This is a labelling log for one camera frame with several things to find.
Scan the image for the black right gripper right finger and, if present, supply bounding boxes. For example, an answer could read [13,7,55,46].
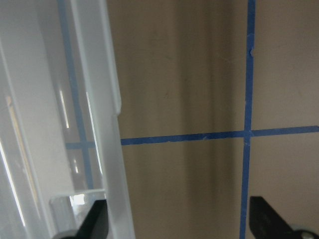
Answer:
[249,196,295,239]

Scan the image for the clear plastic box lid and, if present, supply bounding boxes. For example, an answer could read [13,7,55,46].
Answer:
[0,0,135,239]

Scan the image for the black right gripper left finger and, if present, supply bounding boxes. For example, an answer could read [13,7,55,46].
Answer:
[77,199,109,239]

